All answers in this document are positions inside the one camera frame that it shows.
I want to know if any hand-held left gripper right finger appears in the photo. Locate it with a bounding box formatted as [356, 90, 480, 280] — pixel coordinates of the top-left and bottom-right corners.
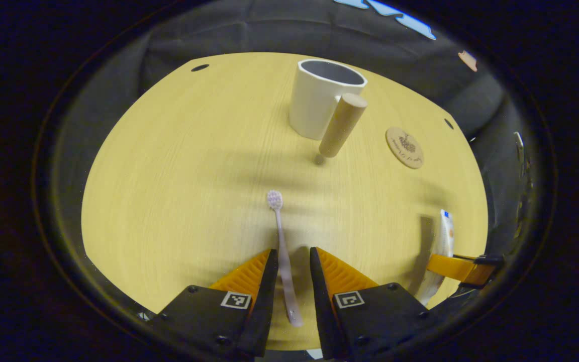
[310, 246, 438, 360]

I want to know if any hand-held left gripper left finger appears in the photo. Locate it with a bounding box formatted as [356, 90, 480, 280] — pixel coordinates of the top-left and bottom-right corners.
[146, 248, 279, 358]

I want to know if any white toothpaste tube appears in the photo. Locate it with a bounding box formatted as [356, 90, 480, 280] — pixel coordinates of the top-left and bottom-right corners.
[418, 210, 455, 306]

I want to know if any pale pink toothbrush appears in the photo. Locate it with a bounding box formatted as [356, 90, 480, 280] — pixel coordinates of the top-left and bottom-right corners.
[267, 190, 304, 328]

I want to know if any round wooden coaster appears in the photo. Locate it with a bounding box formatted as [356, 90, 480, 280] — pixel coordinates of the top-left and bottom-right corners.
[385, 127, 425, 169]

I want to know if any white cup with wooden handle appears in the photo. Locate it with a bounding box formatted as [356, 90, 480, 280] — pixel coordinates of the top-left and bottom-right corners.
[289, 59, 368, 158]

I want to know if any light wooden desktop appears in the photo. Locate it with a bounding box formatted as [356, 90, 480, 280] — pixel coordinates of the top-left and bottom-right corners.
[81, 52, 489, 351]

